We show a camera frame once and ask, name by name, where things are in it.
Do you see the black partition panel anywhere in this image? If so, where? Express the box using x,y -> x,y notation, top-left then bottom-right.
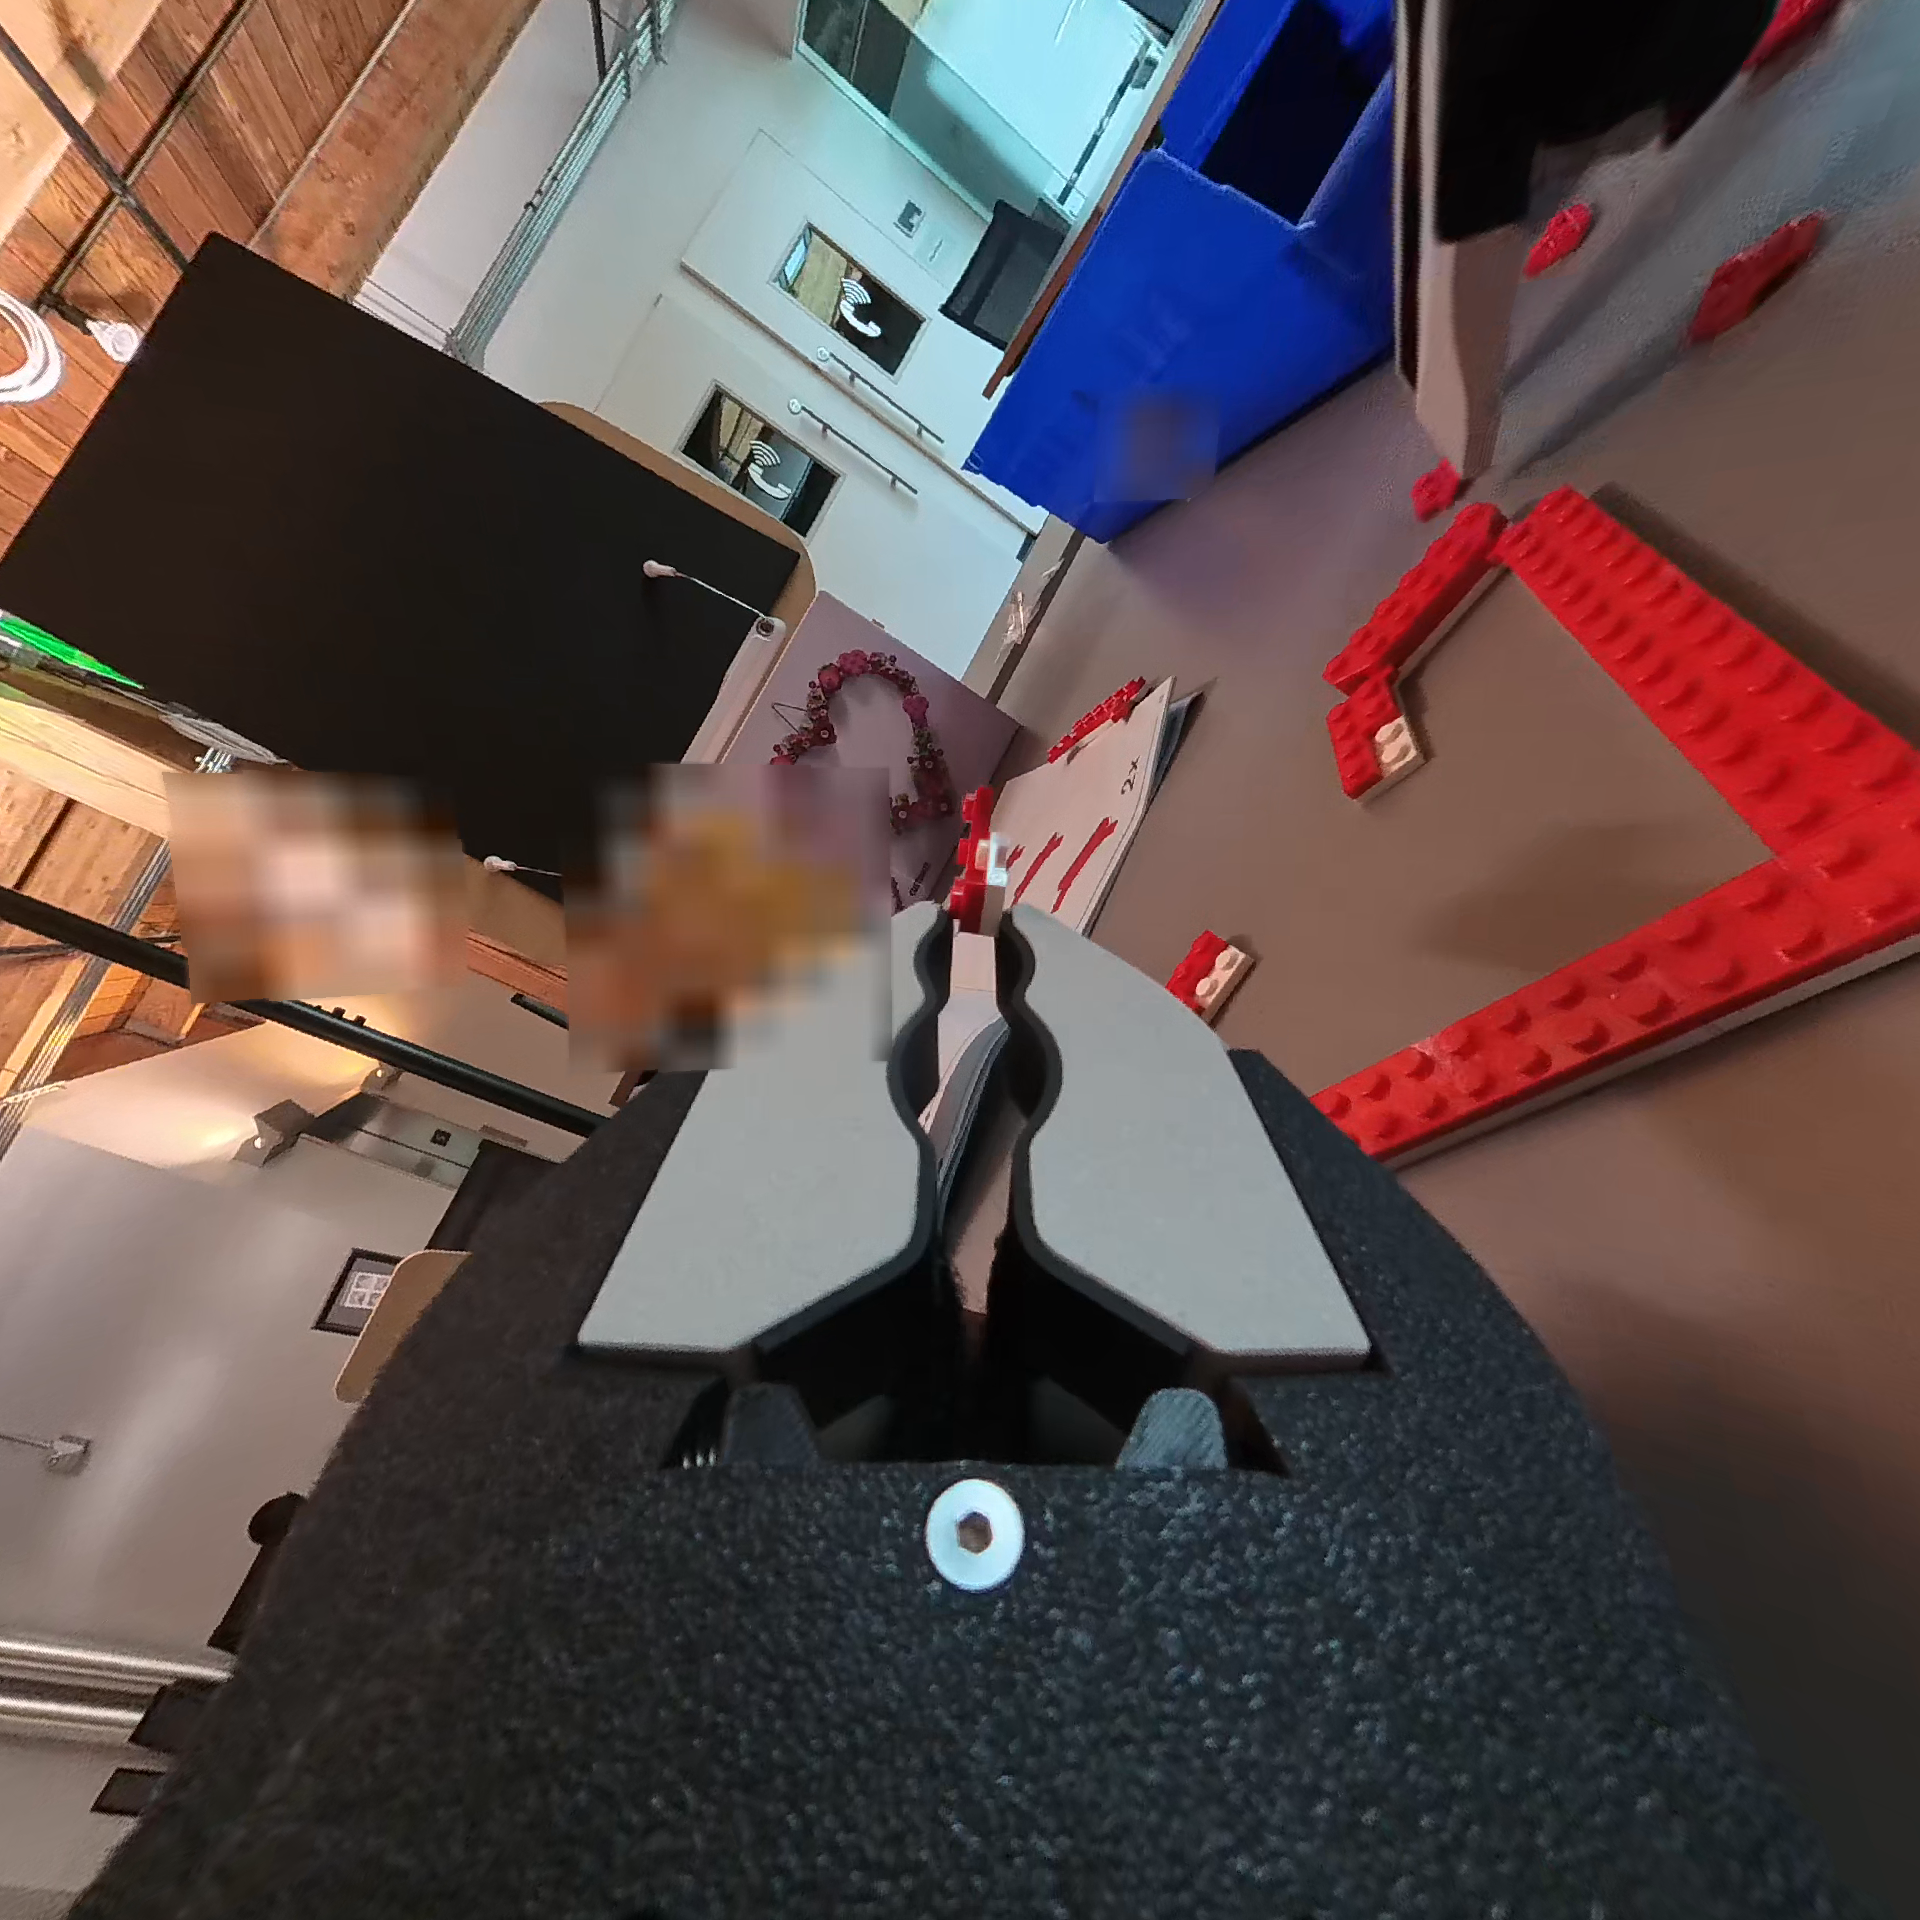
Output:
0,232 -> 804,963

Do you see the grey display board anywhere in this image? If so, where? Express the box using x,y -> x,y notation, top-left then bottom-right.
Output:
704,590 -> 1025,921

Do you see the black metal beam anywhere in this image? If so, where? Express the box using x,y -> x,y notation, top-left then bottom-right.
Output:
0,884 -> 606,1139

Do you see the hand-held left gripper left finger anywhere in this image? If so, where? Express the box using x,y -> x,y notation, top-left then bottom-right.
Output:
575,904 -> 961,1366

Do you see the phone sign window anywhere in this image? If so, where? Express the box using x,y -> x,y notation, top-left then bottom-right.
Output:
774,223 -> 929,380
680,382 -> 847,540

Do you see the dark picture frame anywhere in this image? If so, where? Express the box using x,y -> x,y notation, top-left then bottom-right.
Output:
312,1247 -> 404,1338

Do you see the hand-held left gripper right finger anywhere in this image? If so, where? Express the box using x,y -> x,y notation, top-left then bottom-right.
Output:
994,904 -> 1377,1374

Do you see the large red brick frame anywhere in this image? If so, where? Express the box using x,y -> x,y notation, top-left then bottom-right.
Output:
1307,482 -> 1920,1168

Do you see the small red brick assembly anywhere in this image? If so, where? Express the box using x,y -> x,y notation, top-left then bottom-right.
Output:
945,785 -> 1015,936

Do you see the large blue storage bin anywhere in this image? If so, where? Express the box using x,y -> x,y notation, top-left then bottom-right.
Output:
968,152 -> 1396,544

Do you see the white instruction booklet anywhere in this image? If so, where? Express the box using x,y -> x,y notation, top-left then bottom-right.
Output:
931,674 -> 1202,1217

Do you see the red brick with white stud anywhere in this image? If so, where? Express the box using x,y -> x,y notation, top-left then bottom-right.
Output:
1161,931 -> 1256,1025

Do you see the red brick strip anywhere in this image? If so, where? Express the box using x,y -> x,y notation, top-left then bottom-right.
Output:
1046,679 -> 1145,762

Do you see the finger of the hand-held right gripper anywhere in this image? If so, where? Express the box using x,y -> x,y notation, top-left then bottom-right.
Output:
1393,0 -> 1550,484

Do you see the red and white brick corner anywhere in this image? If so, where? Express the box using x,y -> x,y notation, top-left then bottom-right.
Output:
1324,503 -> 1508,801

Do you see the dark red heart wreath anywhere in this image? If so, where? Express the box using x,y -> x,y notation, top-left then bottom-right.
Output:
774,647 -> 958,838

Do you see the small blue storage bin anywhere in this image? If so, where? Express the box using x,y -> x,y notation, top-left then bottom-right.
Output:
1161,0 -> 1401,227

